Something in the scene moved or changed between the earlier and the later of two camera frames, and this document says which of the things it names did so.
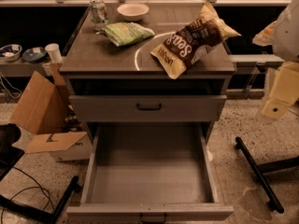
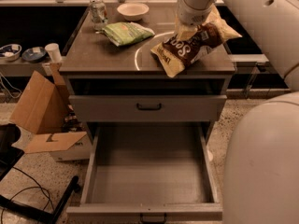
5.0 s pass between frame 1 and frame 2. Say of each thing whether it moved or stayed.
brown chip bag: stayed
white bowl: stayed
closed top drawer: stayed
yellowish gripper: moved
